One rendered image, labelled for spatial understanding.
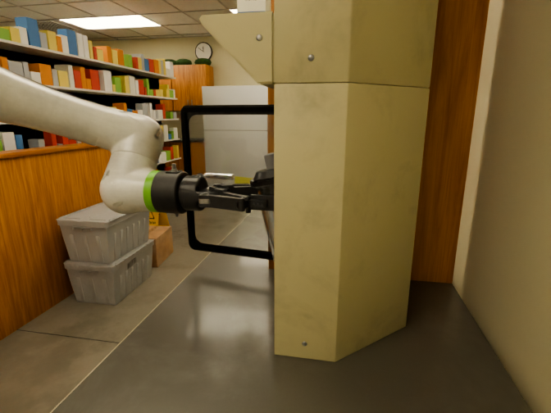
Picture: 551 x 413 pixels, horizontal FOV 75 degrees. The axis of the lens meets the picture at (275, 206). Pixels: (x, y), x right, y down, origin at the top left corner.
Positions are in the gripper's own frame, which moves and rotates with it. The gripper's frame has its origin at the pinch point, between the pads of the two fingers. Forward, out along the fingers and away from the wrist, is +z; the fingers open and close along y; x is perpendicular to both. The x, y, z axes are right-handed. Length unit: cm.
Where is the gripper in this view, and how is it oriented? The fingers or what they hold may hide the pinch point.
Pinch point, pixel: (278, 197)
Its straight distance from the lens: 73.8
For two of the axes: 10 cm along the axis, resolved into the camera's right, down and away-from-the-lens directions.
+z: 9.8, 0.6, -1.9
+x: -0.1, 9.7, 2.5
